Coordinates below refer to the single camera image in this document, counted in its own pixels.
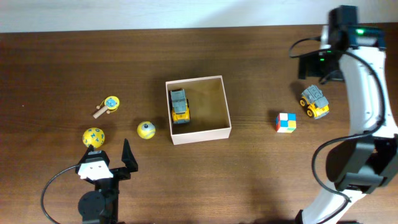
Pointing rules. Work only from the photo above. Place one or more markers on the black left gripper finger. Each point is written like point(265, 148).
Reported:
point(90, 148)
point(128, 158)

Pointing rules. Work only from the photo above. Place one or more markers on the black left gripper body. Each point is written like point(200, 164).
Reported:
point(120, 173)

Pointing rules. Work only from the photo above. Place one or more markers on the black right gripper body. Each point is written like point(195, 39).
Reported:
point(311, 70)

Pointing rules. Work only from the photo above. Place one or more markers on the yellow grey toy dump truck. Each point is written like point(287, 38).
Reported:
point(180, 107)

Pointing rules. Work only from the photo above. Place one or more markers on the yellow grey toy mixer truck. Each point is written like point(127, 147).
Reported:
point(314, 102)

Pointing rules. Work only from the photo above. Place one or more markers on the small colourful puzzle cube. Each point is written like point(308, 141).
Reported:
point(286, 122)

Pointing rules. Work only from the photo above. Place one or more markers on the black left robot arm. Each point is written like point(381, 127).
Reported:
point(101, 204)

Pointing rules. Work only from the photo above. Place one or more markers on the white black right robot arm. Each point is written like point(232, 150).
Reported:
point(366, 158)

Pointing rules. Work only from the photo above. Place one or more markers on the yellow ball with blue letters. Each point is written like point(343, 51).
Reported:
point(94, 137)

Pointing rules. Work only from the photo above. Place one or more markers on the yellow grey minion ball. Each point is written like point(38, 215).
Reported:
point(146, 130)

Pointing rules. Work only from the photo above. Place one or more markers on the yellow wooden rattle drum toy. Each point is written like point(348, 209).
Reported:
point(108, 105)

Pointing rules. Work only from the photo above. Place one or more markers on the beige open cardboard box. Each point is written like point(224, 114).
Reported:
point(209, 113)

